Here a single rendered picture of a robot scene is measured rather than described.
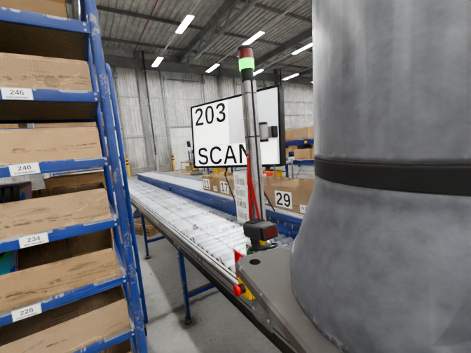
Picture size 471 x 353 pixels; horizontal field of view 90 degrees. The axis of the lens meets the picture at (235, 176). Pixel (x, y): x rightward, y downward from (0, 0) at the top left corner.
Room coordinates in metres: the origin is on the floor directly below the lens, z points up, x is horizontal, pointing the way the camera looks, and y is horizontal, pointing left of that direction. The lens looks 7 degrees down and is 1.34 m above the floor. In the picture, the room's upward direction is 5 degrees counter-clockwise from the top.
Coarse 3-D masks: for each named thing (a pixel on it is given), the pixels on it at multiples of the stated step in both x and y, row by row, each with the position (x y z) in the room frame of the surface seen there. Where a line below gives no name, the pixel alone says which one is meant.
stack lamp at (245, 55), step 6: (246, 48) 0.81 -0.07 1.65; (240, 54) 0.81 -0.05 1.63; (246, 54) 0.81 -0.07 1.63; (252, 54) 0.82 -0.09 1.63; (240, 60) 0.82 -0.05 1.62; (246, 60) 0.81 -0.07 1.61; (252, 60) 0.82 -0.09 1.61; (240, 66) 0.82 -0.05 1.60; (246, 66) 0.81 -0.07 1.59; (252, 66) 0.81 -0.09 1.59
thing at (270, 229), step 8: (248, 224) 0.75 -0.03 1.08; (256, 224) 0.72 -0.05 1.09; (264, 224) 0.72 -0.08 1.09; (272, 224) 0.71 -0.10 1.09; (248, 232) 0.75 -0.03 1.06; (256, 232) 0.71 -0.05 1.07; (264, 232) 0.69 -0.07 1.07; (272, 232) 0.70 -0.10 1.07; (256, 240) 0.74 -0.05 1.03; (264, 240) 0.68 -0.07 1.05; (256, 248) 0.74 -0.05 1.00
